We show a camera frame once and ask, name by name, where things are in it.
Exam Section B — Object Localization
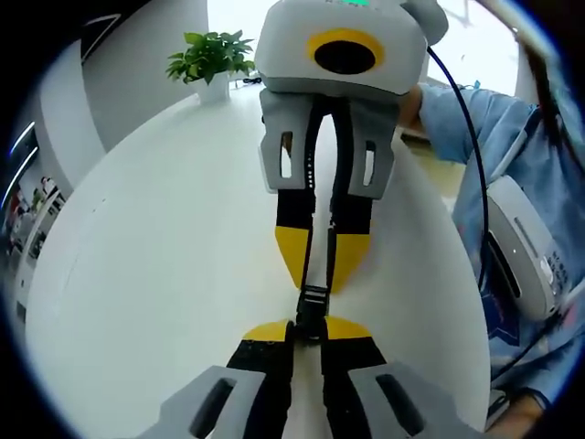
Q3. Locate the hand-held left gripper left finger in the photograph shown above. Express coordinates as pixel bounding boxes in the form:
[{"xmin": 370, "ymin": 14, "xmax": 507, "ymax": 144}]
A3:
[{"xmin": 157, "ymin": 318, "xmax": 297, "ymax": 439}]

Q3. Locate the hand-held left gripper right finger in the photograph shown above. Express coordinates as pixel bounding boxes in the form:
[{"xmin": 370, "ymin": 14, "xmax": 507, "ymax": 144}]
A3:
[{"xmin": 318, "ymin": 316, "xmax": 459, "ymax": 439}]

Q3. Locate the black plastic buckle socket part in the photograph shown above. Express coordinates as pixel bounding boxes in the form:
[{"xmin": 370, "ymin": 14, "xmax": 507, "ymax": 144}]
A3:
[{"xmin": 293, "ymin": 310, "xmax": 328, "ymax": 342}]

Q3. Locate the black plastic buckle pronged part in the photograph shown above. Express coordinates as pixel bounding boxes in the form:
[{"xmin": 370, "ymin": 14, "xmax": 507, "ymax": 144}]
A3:
[{"xmin": 298, "ymin": 284, "xmax": 331, "ymax": 316}]

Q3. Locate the green potted plant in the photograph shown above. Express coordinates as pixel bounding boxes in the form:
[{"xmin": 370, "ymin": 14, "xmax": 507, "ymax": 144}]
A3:
[{"xmin": 165, "ymin": 29, "xmax": 257, "ymax": 87}]

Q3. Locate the white plant pot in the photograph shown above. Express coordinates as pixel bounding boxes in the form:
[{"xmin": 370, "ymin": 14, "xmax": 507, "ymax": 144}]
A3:
[{"xmin": 197, "ymin": 71, "xmax": 233, "ymax": 105}]

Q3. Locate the white worn device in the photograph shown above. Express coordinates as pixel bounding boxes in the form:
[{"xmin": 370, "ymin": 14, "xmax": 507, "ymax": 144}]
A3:
[{"xmin": 483, "ymin": 176, "xmax": 575, "ymax": 320}]

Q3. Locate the black cable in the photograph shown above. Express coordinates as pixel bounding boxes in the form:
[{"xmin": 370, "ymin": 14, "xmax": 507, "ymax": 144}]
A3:
[{"xmin": 425, "ymin": 44, "xmax": 494, "ymax": 294}]

